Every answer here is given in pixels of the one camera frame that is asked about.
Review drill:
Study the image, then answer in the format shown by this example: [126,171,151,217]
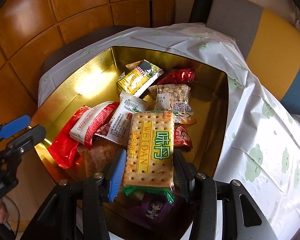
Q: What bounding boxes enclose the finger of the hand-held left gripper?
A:
[0,114,31,141]
[6,124,46,156]

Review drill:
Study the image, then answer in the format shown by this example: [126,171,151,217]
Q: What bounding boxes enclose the large plain red packet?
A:
[47,105,90,170]

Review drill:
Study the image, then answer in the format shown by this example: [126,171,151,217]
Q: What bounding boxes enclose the gold-lined dark red box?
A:
[31,45,229,239]

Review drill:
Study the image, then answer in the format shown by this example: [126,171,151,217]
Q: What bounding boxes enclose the small red foil packet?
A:
[156,66,196,85]

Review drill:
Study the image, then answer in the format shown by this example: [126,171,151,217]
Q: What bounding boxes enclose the black chair post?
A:
[189,0,219,24]

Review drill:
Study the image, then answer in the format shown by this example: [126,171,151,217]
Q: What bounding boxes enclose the clear nut packet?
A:
[148,84,192,117]

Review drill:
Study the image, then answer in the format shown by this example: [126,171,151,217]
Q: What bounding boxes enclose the black cable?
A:
[1,194,22,240]

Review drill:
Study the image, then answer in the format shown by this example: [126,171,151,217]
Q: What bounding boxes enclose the green-ended cracker packet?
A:
[120,110,175,204]

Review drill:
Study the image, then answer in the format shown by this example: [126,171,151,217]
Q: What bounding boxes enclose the yellow black snack packet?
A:
[116,59,165,98]

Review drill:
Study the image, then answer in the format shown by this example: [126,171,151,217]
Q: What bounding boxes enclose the grey yellow blue chair backrest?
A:
[205,0,300,120]

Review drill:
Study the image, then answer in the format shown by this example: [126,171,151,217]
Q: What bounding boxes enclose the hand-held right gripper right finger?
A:
[174,151,278,240]

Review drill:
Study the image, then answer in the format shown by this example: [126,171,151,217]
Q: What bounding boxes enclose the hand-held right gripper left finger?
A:
[21,149,127,240]

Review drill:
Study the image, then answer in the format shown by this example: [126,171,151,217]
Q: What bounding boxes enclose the white silver snack packet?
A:
[107,91,147,144]

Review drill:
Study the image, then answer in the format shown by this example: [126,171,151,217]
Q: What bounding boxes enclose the long red patterned packet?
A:
[174,125,193,149]

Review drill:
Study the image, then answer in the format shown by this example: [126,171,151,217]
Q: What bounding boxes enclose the person's left hand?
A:
[0,196,10,225]

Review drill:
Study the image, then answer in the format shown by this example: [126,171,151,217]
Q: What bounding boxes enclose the white packet red label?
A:
[69,101,120,148]

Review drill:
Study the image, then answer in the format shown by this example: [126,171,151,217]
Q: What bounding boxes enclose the orange cake packet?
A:
[77,140,127,178]

